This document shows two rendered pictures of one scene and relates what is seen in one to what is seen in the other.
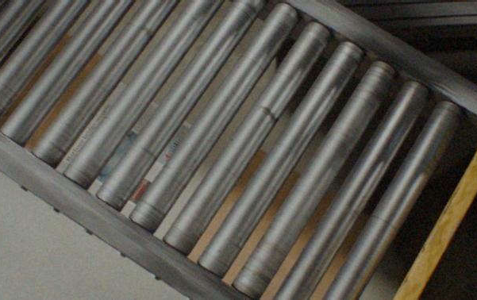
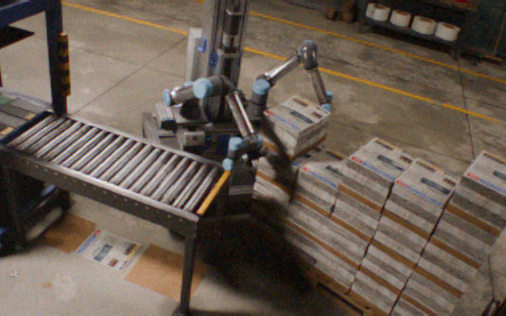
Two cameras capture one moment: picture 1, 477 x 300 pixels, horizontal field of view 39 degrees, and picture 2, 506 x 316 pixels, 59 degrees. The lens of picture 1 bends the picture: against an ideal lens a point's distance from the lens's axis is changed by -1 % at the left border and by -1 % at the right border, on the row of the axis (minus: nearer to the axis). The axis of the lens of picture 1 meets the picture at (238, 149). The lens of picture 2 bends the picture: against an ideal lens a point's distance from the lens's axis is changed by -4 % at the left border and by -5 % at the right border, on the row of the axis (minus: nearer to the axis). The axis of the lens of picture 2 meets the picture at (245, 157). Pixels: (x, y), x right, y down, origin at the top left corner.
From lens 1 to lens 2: 1.96 m
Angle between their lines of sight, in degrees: 42
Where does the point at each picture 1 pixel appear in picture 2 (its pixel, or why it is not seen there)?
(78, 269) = (89, 290)
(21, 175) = (95, 183)
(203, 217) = (149, 189)
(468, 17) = (232, 192)
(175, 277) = (142, 200)
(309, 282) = (181, 200)
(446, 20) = not seen: hidden behind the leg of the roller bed
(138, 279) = (115, 291)
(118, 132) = (122, 175)
